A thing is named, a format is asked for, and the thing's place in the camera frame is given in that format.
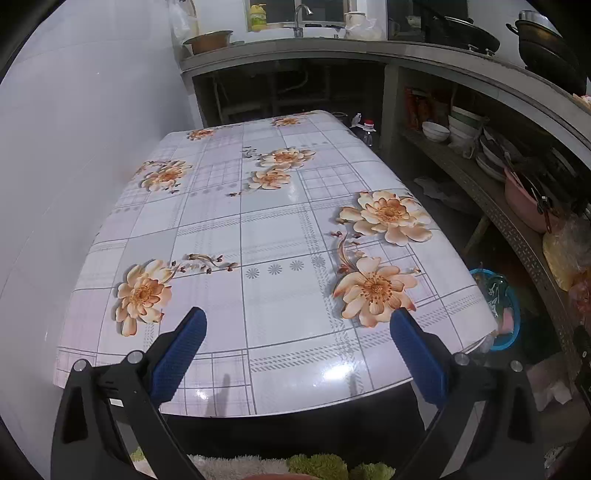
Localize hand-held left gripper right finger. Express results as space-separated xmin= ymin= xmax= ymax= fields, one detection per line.
xmin=389 ymin=307 xmax=546 ymax=480

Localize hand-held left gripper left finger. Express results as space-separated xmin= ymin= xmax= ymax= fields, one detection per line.
xmin=51 ymin=306 xmax=208 ymax=480

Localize blue plastic basin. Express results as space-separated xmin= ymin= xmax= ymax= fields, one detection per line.
xmin=468 ymin=268 xmax=522 ymax=352

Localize white paper on floor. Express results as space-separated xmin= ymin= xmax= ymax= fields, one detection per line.
xmin=526 ymin=360 xmax=578 ymax=411

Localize yellow plastic bag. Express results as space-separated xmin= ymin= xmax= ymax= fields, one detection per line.
xmin=542 ymin=222 xmax=591 ymax=291

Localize green white fluffy rug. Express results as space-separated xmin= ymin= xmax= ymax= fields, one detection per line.
xmin=129 ymin=445 xmax=398 ymax=480

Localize pink plastic basin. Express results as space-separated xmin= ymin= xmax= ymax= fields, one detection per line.
xmin=503 ymin=166 xmax=566 ymax=234

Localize black kitchen tongs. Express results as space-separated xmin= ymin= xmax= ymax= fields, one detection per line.
xmin=503 ymin=152 xmax=555 ymax=232

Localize white plastic bag on floor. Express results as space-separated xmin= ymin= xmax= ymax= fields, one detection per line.
xmin=413 ymin=175 xmax=462 ymax=204

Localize stack of plates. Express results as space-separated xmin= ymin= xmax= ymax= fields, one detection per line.
xmin=475 ymin=136 xmax=509 ymax=183

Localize white bowl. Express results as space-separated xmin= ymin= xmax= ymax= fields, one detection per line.
xmin=421 ymin=121 xmax=451 ymax=143

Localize stack of white bowls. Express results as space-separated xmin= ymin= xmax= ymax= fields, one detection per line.
xmin=448 ymin=106 xmax=485 ymax=148

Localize red packets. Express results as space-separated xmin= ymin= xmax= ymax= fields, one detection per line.
xmin=404 ymin=88 xmax=432 ymax=130

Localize black pot with lid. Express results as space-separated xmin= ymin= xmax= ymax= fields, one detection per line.
xmin=506 ymin=10 xmax=587 ymax=95

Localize brown metal basin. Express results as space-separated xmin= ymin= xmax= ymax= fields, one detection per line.
xmin=184 ymin=30 xmax=234 ymax=56

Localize concrete kitchen counter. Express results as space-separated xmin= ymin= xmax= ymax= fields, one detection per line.
xmin=179 ymin=37 xmax=591 ymax=370

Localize black wok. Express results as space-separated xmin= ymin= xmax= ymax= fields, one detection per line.
xmin=431 ymin=16 xmax=501 ymax=54

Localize hanging clear plastic bag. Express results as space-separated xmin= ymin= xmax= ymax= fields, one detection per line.
xmin=171 ymin=0 xmax=199 ymax=40

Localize yellow detergent bottle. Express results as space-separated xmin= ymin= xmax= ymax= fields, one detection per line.
xmin=249 ymin=2 xmax=269 ymax=32

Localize metal faucet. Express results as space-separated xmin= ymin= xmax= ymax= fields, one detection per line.
xmin=294 ymin=4 xmax=315 ymax=38

